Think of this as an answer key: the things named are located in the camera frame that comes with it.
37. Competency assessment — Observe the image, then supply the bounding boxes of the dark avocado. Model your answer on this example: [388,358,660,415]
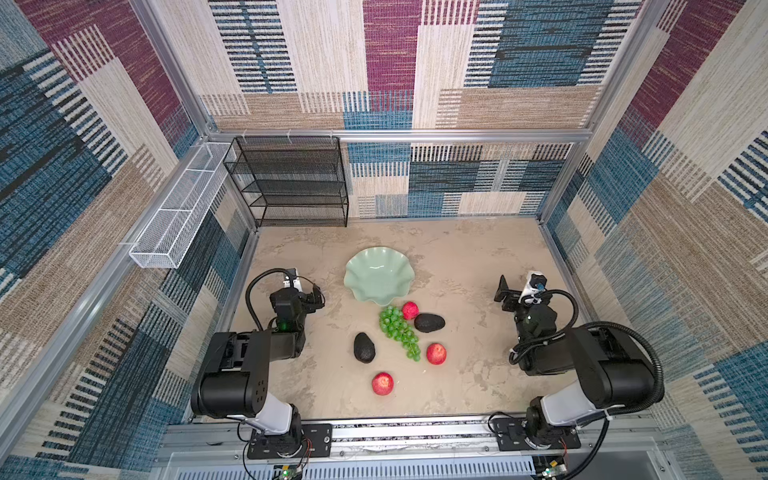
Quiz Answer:
[413,313,446,333]
[353,332,376,364]

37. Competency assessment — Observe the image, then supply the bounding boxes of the green fake grape bunch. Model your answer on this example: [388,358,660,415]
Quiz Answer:
[378,306,421,362]

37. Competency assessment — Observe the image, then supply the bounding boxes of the red apple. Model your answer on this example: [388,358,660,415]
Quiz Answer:
[427,343,447,365]
[371,372,395,396]

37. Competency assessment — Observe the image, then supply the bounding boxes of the small red fake peach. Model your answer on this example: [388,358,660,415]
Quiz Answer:
[401,301,420,321]

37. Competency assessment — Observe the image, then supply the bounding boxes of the red apple bottom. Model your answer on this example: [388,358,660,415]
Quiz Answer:
[371,372,395,396]

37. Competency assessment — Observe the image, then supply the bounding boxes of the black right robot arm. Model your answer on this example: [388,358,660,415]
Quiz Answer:
[494,271,664,449]

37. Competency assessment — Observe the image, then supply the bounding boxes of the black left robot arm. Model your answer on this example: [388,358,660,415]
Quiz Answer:
[190,286,325,458]

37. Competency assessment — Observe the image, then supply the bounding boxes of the green wavy fruit bowl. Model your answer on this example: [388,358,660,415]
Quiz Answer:
[344,246,415,307]

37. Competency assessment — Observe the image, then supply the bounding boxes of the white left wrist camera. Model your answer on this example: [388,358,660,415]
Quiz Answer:
[283,268,303,292]

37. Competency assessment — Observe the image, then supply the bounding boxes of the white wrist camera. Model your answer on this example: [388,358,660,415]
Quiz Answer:
[283,268,303,292]
[519,271,547,306]

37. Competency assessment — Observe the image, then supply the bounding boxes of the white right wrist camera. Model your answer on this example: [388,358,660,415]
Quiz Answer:
[519,271,547,306]

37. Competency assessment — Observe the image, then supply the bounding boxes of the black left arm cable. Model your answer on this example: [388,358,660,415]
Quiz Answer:
[244,267,295,332]

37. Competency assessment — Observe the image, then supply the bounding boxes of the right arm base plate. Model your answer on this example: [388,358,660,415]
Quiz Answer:
[490,416,581,452]

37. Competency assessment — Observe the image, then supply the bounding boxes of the black wire mesh shelf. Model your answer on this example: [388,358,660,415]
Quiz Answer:
[223,136,349,228]

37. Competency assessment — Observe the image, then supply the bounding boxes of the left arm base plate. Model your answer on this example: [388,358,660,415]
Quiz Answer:
[245,423,333,460]

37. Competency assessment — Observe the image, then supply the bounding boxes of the white wire mesh basket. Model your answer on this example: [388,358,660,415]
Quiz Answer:
[129,142,229,269]

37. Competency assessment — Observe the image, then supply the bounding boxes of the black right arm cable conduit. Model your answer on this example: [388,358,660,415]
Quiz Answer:
[508,289,666,415]

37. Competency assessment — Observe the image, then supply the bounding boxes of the aluminium front rail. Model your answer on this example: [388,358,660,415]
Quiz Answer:
[149,413,679,480]

